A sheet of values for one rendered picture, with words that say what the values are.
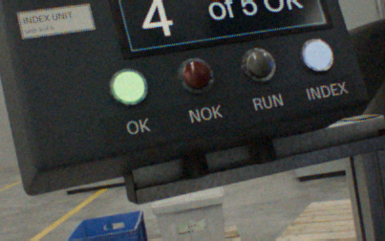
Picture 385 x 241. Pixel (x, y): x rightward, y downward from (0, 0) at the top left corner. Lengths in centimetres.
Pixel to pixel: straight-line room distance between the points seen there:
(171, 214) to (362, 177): 322
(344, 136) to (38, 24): 28
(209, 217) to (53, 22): 338
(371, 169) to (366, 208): 3
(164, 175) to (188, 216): 328
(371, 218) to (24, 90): 33
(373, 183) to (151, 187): 20
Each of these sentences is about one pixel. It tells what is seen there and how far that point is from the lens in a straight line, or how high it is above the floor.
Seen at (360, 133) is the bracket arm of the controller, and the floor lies 104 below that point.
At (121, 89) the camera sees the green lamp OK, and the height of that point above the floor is 112.
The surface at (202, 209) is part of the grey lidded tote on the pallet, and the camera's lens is 380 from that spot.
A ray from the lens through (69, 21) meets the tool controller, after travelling 49.
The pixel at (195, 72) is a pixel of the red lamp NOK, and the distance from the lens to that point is 48.
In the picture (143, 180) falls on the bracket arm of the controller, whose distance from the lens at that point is 54.
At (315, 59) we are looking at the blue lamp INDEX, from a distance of 52.
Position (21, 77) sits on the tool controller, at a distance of 47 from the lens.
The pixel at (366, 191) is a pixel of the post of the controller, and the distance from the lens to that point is 63.
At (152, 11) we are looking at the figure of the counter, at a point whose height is 117.
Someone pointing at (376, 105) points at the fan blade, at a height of 102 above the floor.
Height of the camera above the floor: 111
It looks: 3 degrees down
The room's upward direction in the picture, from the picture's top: 10 degrees counter-clockwise
